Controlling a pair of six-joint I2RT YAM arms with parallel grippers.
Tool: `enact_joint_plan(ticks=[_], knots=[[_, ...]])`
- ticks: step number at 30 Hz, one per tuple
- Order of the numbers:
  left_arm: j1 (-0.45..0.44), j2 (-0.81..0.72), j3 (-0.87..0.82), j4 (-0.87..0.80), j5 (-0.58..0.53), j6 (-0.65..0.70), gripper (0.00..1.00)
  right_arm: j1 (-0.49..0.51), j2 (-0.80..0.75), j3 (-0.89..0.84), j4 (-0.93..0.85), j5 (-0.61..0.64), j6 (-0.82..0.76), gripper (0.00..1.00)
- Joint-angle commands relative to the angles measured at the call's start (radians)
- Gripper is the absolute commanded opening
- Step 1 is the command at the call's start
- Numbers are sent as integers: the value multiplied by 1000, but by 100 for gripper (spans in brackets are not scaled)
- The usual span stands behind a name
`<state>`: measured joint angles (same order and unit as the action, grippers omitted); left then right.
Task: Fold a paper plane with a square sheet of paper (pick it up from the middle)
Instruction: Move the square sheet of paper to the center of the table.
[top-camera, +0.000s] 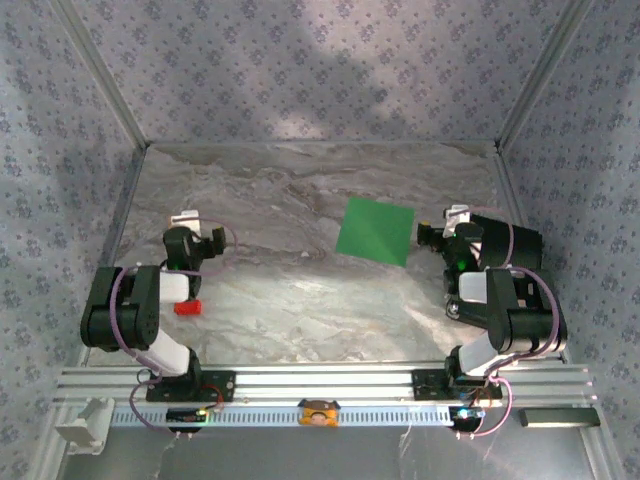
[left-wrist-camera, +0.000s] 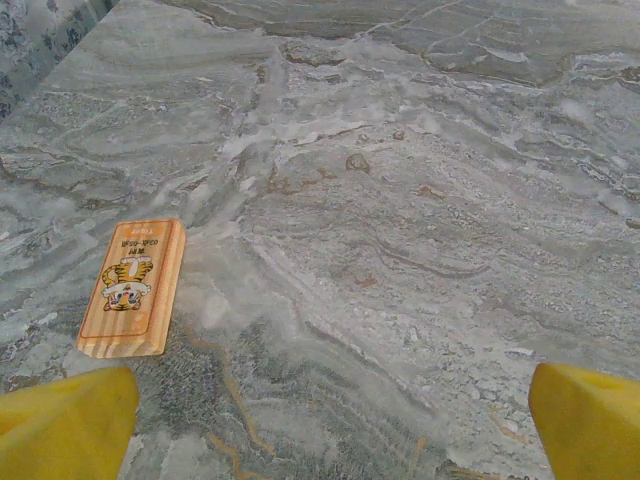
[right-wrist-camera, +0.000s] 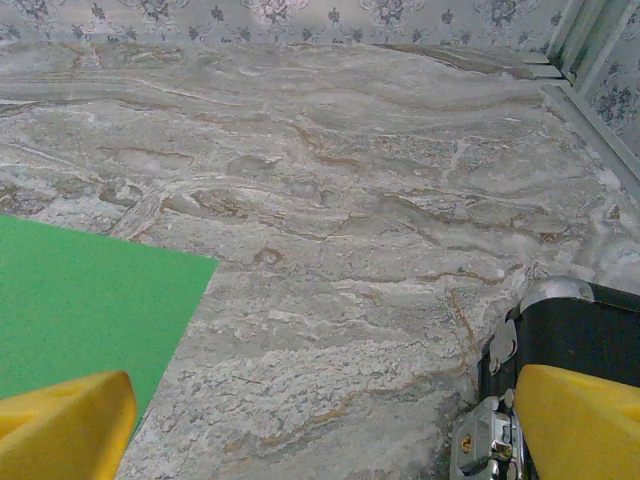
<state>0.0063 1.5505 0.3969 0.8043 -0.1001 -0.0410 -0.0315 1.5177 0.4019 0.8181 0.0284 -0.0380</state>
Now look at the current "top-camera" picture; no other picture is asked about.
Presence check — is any green square paper sheet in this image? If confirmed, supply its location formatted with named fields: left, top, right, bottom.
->
left=334, top=196, right=416, bottom=267

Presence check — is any black mesh box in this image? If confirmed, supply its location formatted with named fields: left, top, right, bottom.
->
left=469, top=212, right=545, bottom=275

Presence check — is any black circuit board with LED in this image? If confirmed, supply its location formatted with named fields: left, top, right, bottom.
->
left=166, top=407, right=209, bottom=426
left=448, top=405, right=486, bottom=425

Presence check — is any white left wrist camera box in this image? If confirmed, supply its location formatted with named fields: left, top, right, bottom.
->
left=169, top=209, right=202, bottom=234

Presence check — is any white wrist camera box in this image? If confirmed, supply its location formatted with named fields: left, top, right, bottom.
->
left=169, top=209, right=202, bottom=234
left=444, top=204, right=471, bottom=227

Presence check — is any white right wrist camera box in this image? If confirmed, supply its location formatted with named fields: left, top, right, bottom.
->
left=444, top=204, right=471, bottom=227

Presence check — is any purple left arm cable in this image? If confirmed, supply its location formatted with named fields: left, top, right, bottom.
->
left=112, top=215, right=240, bottom=440

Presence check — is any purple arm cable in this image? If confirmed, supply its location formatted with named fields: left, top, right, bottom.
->
left=112, top=215, right=240, bottom=440
left=455, top=205, right=564, bottom=441

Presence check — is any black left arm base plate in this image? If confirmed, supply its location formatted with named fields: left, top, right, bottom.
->
left=145, top=370, right=237, bottom=403

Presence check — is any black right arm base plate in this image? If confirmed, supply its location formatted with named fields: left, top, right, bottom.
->
left=411, top=368, right=503, bottom=402

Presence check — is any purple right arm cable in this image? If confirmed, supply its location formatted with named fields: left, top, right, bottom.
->
left=455, top=205, right=564, bottom=441

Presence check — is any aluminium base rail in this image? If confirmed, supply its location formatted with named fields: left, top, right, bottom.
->
left=52, top=364, right=599, bottom=407

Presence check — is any grey slotted cable duct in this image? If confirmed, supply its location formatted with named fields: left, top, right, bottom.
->
left=109, top=403, right=457, bottom=429

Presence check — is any aluminium frame post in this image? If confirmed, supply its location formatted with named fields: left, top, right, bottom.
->
left=494, top=0, right=594, bottom=151
left=49, top=0, right=150, bottom=149

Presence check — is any white plastic bracket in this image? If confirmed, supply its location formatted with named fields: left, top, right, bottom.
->
left=53, top=397, right=115, bottom=455

